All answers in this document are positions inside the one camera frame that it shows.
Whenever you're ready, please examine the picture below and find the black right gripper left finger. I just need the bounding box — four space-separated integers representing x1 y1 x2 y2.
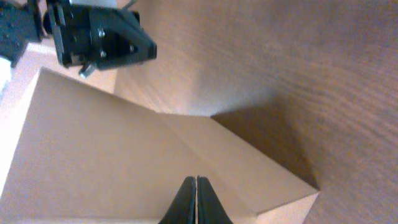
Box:
159 176 197 224

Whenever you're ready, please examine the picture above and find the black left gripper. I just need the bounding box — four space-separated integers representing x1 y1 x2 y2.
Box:
44 1 157 78

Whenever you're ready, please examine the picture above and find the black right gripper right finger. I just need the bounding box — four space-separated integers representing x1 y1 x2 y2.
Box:
197 176 233 224

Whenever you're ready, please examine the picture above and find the brown cardboard box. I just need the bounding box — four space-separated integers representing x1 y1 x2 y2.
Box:
1 68 318 223

